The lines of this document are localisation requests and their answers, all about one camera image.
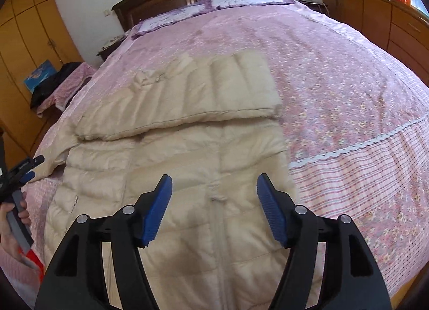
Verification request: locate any person's left hand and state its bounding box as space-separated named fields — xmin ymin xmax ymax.
xmin=0 ymin=198 xmax=31 ymax=257

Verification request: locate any blue box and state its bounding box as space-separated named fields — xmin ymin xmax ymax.
xmin=24 ymin=60 xmax=57 ymax=91

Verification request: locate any beige down jacket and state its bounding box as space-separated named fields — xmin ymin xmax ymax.
xmin=28 ymin=51 xmax=317 ymax=310

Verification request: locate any person's left forearm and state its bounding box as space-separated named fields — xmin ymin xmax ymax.
xmin=0 ymin=246 xmax=42 ymax=299

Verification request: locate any yellow wooden wardrobe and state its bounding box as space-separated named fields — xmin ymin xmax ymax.
xmin=0 ymin=0 xmax=85 ymax=163

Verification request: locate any red object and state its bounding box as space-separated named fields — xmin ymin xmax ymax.
xmin=19 ymin=249 xmax=46 ymax=279

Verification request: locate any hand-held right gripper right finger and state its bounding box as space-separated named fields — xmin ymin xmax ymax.
xmin=256 ymin=173 xmax=393 ymax=310

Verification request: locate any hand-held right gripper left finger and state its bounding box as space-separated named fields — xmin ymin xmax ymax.
xmin=35 ymin=174 xmax=173 ymax=310

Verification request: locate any brown wooden sideboard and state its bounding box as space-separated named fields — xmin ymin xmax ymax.
xmin=320 ymin=0 xmax=429 ymax=87

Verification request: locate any dark wooden nightstand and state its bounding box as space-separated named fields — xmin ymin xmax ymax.
xmin=97 ymin=35 xmax=127 ymax=62

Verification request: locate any dark clothing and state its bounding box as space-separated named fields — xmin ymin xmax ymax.
xmin=30 ymin=62 xmax=83 ymax=109

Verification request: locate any bed with pink bedspread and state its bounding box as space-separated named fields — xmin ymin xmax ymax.
xmin=20 ymin=0 xmax=429 ymax=300

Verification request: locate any chair with pink cloth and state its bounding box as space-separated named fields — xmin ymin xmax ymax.
xmin=36 ymin=63 xmax=98 ymax=119

